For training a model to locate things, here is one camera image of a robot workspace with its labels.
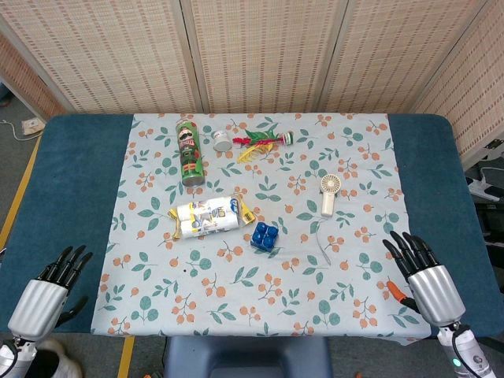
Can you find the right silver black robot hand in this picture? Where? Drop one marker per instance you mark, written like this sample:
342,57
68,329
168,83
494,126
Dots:
435,293

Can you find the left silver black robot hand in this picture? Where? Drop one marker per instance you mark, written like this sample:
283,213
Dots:
37,305

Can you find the white handheld fan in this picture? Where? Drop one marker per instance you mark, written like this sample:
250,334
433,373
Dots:
328,201

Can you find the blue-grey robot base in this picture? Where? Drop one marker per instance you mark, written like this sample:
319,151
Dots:
244,356

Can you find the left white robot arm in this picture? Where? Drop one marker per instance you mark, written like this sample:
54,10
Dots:
12,358

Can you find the white power strip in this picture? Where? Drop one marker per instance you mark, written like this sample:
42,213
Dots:
478,187

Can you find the floral printed tablecloth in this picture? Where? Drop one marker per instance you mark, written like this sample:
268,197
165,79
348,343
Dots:
256,291

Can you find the white shoe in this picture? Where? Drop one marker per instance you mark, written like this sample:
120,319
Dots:
59,360

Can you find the teal table cover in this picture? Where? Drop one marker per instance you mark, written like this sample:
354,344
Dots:
75,189

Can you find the beige packet on floor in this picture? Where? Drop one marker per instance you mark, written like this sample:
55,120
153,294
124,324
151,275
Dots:
32,127

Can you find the blue building block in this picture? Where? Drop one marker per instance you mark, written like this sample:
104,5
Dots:
264,236

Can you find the white yellow snack package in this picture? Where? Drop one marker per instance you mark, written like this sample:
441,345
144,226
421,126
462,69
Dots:
208,216

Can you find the green Pringles can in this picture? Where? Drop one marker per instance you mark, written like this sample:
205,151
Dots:
190,157

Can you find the red green yellow feather shuttlecock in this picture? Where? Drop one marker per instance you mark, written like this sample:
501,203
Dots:
256,138

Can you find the small white jar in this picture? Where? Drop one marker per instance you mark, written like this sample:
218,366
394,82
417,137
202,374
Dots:
221,141

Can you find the bamboo folding screen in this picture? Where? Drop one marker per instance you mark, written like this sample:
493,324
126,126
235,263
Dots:
260,55

